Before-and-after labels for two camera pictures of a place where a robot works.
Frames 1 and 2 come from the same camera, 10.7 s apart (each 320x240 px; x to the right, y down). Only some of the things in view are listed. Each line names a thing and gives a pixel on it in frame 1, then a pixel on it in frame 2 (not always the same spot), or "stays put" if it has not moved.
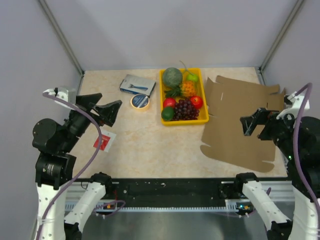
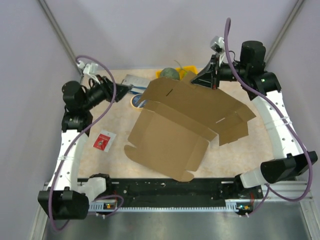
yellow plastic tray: (203, 115) -> (192, 69)
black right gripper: (260, 115) -> (207, 77)
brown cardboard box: (229, 99) -> (170, 132)
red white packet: (107, 138) stays put
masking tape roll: (140, 102) stays put
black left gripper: (107, 112) -> (106, 85)
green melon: (172, 77) stays put
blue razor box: (136, 85) stays put
